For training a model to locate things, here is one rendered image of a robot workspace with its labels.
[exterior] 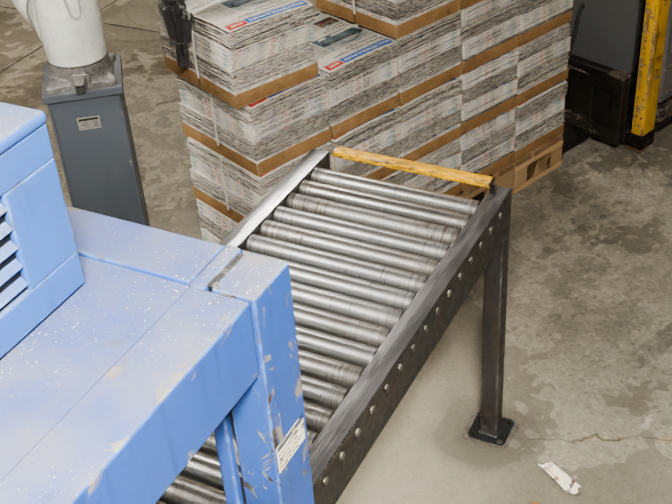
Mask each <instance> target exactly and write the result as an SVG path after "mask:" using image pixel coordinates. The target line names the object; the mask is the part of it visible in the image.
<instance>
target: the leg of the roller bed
mask: <svg viewBox="0 0 672 504"><path fill-rule="evenodd" d="M509 233H510V231H509V232H508V233H507V235H506V237H505V238H504V240H503V241H502V243H501V244H500V246H499V248H498V249H497V251H496V252H495V254H494V255H493V257H492V259H491V260H490V262H489V263H488V265H487V266H486V268H485V270H484V285H483V327H482V334H483V343H482V368H481V409H480V431H483V432H486V433H489V434H493V435H497V433H498V431H499V429H500V427H501V425H502V406H503V382H504V357H505V332H506V307H507V283H508V258H509Z"/></svg>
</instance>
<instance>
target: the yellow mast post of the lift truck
mask: <svg viewBox="0 0 672 504"><path fill-rule="evenodd" d="M669 7H670V0H642V6H641V15H640V24H639V33H638V42H637V51H636V60H635V69H634V78H633V87H632V96H631V105H630V114H629V123H628V129H631V133H634V134H636V135H639V136H644V135H645V134H647V133H648V132H650V131H652V130H653V129H654V125H655V117H656V109H657V101H658V93H659V85H660V77H661V70H662V62H663V54H664V46H665V38H666V30H667V22H668V15H669Z"/></svg>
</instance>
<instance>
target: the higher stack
mask: <svg viewBox="0 0 672 504"><path fill-rule="evenodd" d="M517 3H518V5H519V6H518V12H517V14H518V15H520V18H519V19H520V28H519V29H520V30H519V31H518V32H519V34H524V33H526V32H528V31H530V30H532V29H534V28H536V27H538V26H540V25H542V24H544V23H546V22H548V21H550V20H552V19H554V18H556V17H558V16H560V15H563V14H565V13H567V12H569V11H571V10H572V7H573V0H519V2H517ZM570 26H571V25H570V24H569V23H566V24H564V25H562V26H560V27H558V28H556V29H554V30H552V31H550V32H548V33H546V34H544V35H542V36H540V37H538V38H536V39H534V40H532V41H530V42H528V43H526V44H524V45H522V46H520V45H519V46H518V47H516V49H518V50H519V55H518V57H519V58H518V63H517V64H518V65H517V71H518V72H517V74H516V75H517V79H518V82H517V88H516V90H517V93H516V94H517V95H519V94H520V93H522V92H524V91H526V90H528V89H530V88H532V87H534V86H536V85H538V84H540V83H542V82H543V81H545V80H547V79H549V78H551V77H553V76H555V75H557V74H559V73H560V72H562V71H564V70H566V69H567V65H568V61H569V60H568V58H569V56H568V52H569V51H570V50H571V49H570V47H571V46H570V43H571V42H570V41H571V37H570V31H569V30H571V29H570ZM567 88H568V81H565V80H564V81H562V82H560V83H558V84H556V85H555V86H553V87H551V88H549V89H547V90H545V91H544V92H542V93H540V94H538V95H536V96H534V97H532V98H531V99H529V100H527V101H525V102H523V103H521V104H519V105H518V106H516V107H514V109H515V110H514V111H515V114H514V116H515V117H514V119H515V120H514V121H515V122H516V123H515V125H516V126H515V131H516V132H515V136H514V140H515V141H514V142H515V143H514V150H515V151H517V150H519V149H521V148H522V147H524V146H526V145H527V144H529V143H531V142H533V141H534V140H536V139H538V138H540V137H541V136H543V135H545V134H547V133H548V132H550V131H552V130H554V129H556V128H557V127H559V126H561V125H563V122H564V121H565V120H564V113H565V108H564V106H565V102H564V101H565V100H564V99H565V94H567ZM562 145H563V134H561V135H559V136H557V137H556V138H554V139H552V140H551V141H549V142H547V143H545V144H544V145H542V146H540V147H539V148H537V149H535V150H534V151H532V152H530V153H528V154H527V155H525V156H523V157H522V158H520V159H518V160H517V161H514V162H512V163H511V164H513V168H514V174H513V194H515V193H517V192H518V191H520V190H522V189H523V188H525V187H527V186H528V185H530V184H532V183H533V182H535V181H536V180H538V179H540V178H541V177H543V176H545V175H546V174H548V173H550V172H551V171H553V170H555V169H556V168H558V167H560V166H561V164H562V161H561V159H562Z"/></svg>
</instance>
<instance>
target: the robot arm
mask: <svg viewBox="0 0 672 504"><path fill-rule="evenodd" d="M162 1H163V2H164V3H162V4H160V5H159V8H160V10H161V12H162V14H163V18H164V21H165V25H166V28H167V32H168V35H169V38H170V39H173V42H174V43H175V48H176V54H177V61H178V67H180V68H184V67H186V66H188V65H190V60H189V54H188V47H187V44H189V43H191V42H192V18H193V14H192V13H188V11H187V10H186V4H185V2H184V1H185V0H162ZM12 2H13V4H14V6H15V7H16V9H17V10H18V12H19V13H20V14H21V15H22V17H23V18H24V19H25V20H26V21H27V22H28V23H29V24H30V25H32V26H33V27H34V28H35V30H36V32H37V34H38V36H39V39H40V41H41V42H42V44H43V47H44V50H45V53H46V56H47V59H48V62H47V68H48V70H49V71H48V83H47V85H46V86H45V91H46V94H56V93H59V92H64V91H71V90H76V93H77V94H83V93H85V92H86V90H87V88H93V87H100V86H114V85H116V84H117V83H118V82H117V77H116V76H115V73H114V62H115V60H116V55H115V53H113V52H108V51H107V46H106V36H105V30H104V24H103V19H102V14H101V10H100V6H99V2H98V0H12Z"/></svg>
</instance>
